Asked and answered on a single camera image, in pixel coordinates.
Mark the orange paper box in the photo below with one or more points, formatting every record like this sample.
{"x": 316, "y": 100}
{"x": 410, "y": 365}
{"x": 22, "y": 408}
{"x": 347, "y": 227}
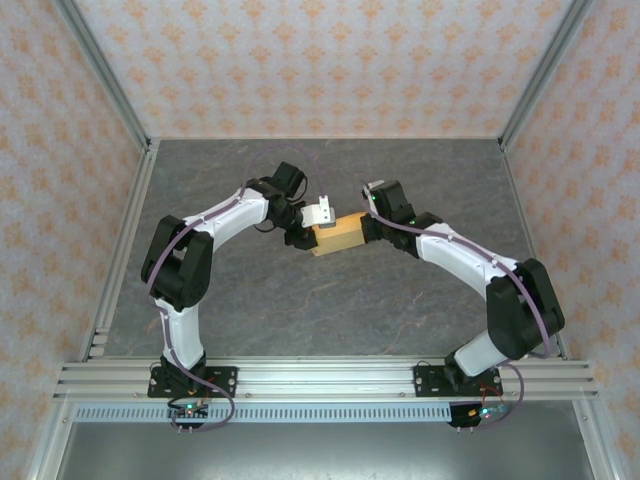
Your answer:
{"x": 340, "y": 235}

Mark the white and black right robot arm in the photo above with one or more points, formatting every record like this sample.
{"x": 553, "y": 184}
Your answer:
{"x": 450, "y": 255}

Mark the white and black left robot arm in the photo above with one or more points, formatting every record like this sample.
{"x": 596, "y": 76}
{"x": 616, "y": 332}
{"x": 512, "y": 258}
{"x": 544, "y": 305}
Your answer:
{"x": 180, "y": 340}

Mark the grey metal sheet panel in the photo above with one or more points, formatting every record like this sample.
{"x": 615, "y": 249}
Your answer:
{"x": 325, "y": 450}

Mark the aluminium table side rail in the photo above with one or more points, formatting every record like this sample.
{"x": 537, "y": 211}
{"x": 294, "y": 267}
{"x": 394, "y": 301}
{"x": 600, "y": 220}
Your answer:
{"x": 144, "y": 175}
{"x": 535, "y": 250}

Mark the aluminium mounting rail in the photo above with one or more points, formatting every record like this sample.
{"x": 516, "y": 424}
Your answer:
{"x": 325, "y": 380}

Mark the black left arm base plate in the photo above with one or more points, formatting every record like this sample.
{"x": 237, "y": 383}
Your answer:
{"x": 225, "y": 380}

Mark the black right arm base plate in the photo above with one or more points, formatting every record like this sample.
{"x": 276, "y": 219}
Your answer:
{"x": 425, "y": 382}

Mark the aluminium frame post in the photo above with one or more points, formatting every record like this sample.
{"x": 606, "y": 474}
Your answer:
{"x": 100, "y": 65}
{"x": 545, "y": 65}

